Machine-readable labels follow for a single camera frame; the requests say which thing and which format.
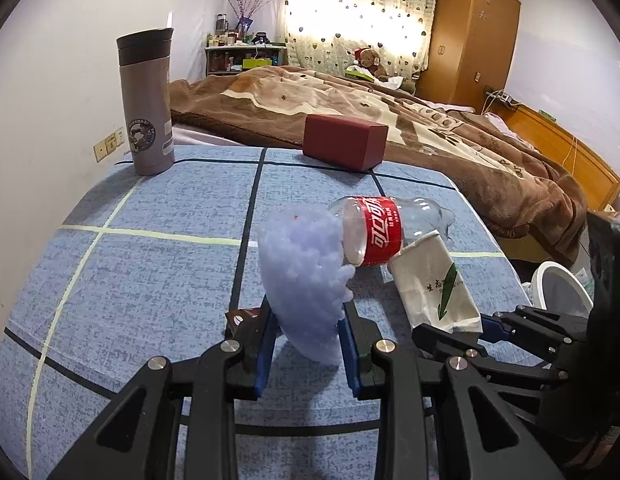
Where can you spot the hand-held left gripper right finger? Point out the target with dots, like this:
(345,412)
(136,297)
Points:
(347,355)

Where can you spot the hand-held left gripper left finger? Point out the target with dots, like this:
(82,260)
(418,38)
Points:
(264,360)

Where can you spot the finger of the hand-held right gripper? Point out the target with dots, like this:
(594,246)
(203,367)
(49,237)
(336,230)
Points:
(440,340)
(495,325)

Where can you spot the white paper cup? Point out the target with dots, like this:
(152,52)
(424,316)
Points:
(430,285)

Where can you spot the white trash bin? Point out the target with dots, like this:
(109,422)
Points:
(555,285)

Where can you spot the brown wrapper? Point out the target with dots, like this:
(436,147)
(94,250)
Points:
(237,317)

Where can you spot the clear red-label plastic bottle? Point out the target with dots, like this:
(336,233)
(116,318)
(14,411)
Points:
(380,230)

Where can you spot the blue checked tablecloth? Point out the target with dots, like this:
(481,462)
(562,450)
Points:
(139,270)

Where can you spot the wooden headboard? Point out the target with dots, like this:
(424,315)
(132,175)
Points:
(565,145)

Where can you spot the brown printed blanket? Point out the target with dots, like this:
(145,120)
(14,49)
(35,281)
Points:
(440,125)

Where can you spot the dark red box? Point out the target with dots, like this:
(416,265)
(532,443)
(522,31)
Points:
(340,140)

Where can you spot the power strip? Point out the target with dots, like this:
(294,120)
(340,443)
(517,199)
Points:
(500,96)

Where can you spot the pink bed sheet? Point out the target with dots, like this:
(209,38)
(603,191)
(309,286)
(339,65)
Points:
(199,135)

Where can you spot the grey thermos flask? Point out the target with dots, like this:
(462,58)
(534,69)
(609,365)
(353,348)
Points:
(144,100)

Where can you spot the brown teddy bear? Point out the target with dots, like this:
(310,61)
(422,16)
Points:
(370,60)

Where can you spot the wooden wardrobe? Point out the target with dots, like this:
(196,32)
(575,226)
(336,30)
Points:
(470,35)

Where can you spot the green box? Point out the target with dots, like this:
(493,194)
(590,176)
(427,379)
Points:
(257,63)

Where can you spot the cluttered white shelf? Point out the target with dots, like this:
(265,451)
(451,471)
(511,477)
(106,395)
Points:
(239,55)

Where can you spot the spotted curtain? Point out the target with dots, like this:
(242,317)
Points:
(360,5)

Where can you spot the purple decorative branches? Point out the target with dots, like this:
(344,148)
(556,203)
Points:
(252,2)

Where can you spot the wall outlet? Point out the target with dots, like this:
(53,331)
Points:
(109,146)

